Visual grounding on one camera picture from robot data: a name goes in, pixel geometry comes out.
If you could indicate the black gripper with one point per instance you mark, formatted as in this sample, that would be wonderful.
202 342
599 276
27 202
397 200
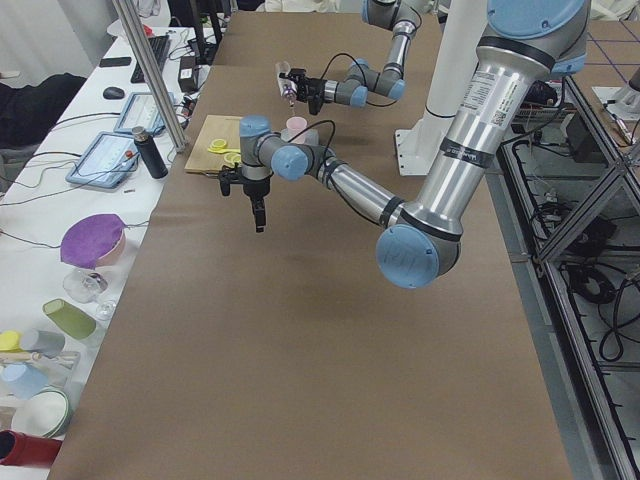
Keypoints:
315 86
254 188

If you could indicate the pink plastic cup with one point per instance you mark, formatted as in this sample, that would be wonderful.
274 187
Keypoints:
296 129

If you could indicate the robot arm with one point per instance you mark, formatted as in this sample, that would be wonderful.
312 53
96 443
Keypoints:
490 55
348 80

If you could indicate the silver kitchen scale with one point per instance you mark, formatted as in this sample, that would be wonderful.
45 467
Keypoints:
309 137

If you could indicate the green plastic cup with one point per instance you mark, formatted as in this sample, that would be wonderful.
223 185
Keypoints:
70 319

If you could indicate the grey plastic cup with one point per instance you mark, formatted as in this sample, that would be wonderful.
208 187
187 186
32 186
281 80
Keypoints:
47 343

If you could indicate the yellow plastic cup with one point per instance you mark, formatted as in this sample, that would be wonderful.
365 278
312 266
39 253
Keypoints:
10 341

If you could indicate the light blue plastic cup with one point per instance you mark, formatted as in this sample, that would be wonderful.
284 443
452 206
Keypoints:
24 380

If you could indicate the red cup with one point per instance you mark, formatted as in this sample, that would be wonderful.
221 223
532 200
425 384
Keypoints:
20 449

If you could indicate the middle lemon slice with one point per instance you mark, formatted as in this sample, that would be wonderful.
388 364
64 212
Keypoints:
233 160

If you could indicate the yellow plastic knife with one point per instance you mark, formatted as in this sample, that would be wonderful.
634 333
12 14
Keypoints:
223 150

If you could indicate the wooden cutting board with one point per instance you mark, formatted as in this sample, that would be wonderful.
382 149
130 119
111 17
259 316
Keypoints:
200 160

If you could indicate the black power adapter box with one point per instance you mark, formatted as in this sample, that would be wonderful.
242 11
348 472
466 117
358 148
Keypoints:
188 74

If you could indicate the black thermos bottle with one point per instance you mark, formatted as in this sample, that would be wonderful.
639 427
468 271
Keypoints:
149 152

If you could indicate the far teach pendant tablet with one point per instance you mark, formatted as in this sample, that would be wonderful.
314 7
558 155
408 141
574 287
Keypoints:
140 109

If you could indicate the teach pendant tablet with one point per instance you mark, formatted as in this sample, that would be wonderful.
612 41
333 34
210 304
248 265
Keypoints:
140 109
108 160

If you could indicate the near teach pendant tablet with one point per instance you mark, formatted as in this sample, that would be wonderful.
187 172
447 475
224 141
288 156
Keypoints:
108 160

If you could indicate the black smartphone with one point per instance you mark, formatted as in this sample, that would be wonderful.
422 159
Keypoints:
114 62

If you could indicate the black computer mouse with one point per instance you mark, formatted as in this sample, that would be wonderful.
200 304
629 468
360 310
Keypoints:
113 93

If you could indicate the clear wine glass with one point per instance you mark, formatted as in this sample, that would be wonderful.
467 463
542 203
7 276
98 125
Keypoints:
86 287

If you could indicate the white green bowl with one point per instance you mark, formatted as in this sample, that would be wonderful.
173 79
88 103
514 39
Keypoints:
46 414

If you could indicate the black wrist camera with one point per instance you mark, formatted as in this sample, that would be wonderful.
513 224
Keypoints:
229 176
315 105

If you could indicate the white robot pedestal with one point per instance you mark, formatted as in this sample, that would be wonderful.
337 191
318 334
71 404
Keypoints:
462 26

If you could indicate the aluminium frame post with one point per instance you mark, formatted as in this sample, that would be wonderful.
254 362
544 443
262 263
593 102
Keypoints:
145 57

